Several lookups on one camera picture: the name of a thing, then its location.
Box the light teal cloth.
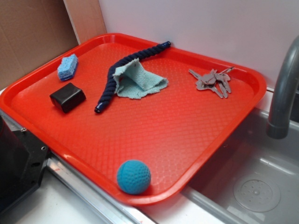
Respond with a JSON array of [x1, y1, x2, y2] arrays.
[[113, 59, 169, 99]]

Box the blue dimpled ball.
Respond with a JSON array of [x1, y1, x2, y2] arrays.
[[116, 160, 151, 195]]

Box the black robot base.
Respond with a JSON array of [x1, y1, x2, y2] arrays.
[[0, 118, 50, 215]]

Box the grey faucet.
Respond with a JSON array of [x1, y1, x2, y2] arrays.
[[266, 37, 299, 139]]

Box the red plastic tray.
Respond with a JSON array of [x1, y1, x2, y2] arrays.
[[0, 34, 266, 206]]

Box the blue sponge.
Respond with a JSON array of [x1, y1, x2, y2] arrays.
[[57, 54, 78, 81]]

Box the grey sink basin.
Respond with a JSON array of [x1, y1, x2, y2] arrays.
[[183, 109, 299, 224]]

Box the brown cardboard panel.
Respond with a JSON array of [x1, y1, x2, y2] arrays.
[[0, 0, 106, 89]]

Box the dark blue twisted rope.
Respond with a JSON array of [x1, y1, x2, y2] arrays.
[[94, 41, 171, 114]]

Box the black rectangular block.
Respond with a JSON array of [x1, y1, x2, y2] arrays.
[[50, 83, 86, 113]]

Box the bunch of silver keys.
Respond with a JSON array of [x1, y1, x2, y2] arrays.
[[189, 66, 235, 98]]

